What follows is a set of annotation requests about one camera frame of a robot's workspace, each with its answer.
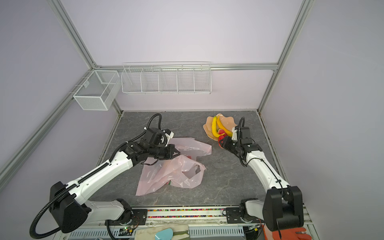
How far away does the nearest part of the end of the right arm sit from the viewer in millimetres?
Answer: 603

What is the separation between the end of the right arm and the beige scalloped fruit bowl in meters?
0.26

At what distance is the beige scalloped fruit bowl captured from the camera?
105 centimetres
